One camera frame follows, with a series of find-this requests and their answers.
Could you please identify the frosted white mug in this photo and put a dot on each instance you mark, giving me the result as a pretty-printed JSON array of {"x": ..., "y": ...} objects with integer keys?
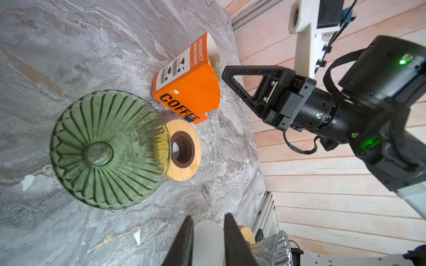
[{"x": 209, "y": 244}]

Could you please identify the orange coffee filter box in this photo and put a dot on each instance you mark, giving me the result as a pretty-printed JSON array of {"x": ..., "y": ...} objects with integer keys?
[{"x": 187, "y": 85}]

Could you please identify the wooden ring dripper stand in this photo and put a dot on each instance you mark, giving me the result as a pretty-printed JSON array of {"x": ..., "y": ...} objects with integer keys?
[{"x": 247, "y": 234}]

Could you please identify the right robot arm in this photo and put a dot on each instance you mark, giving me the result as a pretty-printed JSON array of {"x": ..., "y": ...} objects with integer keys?
[{"x": 367, "y": 109}]

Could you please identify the brown paper filter stack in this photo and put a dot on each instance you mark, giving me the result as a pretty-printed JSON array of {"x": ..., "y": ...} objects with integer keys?
[{"x": 213, "y": 55}]

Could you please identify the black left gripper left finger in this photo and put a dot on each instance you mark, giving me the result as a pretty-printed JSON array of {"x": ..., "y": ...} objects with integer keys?
[{"x": 181, "y": 251}]

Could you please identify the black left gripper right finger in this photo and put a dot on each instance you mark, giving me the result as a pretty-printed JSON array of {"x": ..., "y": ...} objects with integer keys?
[{"x": 237, "y": 252}]

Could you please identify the green glass dripper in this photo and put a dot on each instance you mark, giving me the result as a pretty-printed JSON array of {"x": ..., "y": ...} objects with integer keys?
[{"x": 110, "y": 149}]

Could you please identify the aluminium rail base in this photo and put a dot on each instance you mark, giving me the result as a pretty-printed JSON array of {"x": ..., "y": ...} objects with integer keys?
[{"x": 265, "y": 222}]

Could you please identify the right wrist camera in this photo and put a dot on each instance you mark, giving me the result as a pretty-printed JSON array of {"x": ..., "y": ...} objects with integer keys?
[{"x": 317, "y": 25}]

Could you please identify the clear glass dripper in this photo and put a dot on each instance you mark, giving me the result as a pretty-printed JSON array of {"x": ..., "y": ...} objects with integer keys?
[{"x": 273, "y": 251}]

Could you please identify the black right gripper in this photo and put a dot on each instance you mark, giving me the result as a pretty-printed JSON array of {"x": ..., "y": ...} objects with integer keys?
[{"x": 299, "y": 103}]

